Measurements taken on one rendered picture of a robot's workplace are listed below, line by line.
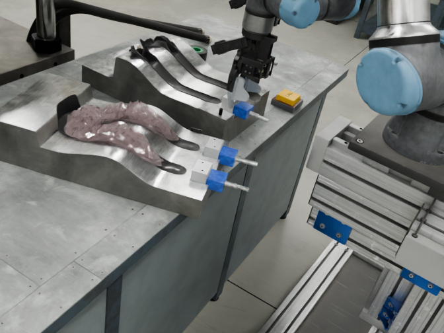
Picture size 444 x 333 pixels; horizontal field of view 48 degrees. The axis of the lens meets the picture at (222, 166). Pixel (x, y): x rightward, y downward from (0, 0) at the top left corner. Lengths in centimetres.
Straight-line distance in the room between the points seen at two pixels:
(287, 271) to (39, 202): 132
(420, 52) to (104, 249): 67
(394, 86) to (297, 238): 156
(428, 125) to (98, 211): 69
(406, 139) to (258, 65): 41
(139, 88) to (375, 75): 74
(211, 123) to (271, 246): 106
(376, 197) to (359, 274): 90
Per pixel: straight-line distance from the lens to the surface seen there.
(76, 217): 108
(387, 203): 112
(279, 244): 230
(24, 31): 198
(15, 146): 120
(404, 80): 86
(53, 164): 117
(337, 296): 188
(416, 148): 104
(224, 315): 197
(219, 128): 131
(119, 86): 148
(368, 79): 91
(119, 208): 110
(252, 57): 126
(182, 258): 142
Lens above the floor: 152
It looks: 35 degrees down
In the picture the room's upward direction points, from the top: 12 degrees clockwise
